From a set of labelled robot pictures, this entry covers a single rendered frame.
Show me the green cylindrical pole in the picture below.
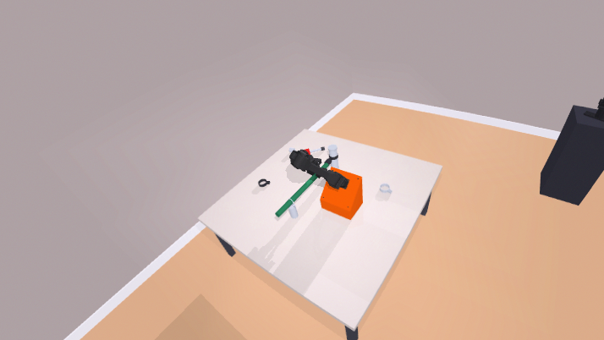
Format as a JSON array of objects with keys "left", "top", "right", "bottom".
[{"left": 275, "top": 162, "right": 329, "bottom": 217}]

